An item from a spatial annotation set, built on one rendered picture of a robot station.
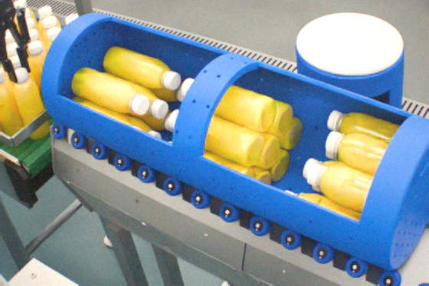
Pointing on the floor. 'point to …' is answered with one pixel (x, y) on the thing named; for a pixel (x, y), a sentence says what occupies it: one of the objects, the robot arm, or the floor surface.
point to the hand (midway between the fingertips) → (17, 65)
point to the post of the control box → (16, 257)
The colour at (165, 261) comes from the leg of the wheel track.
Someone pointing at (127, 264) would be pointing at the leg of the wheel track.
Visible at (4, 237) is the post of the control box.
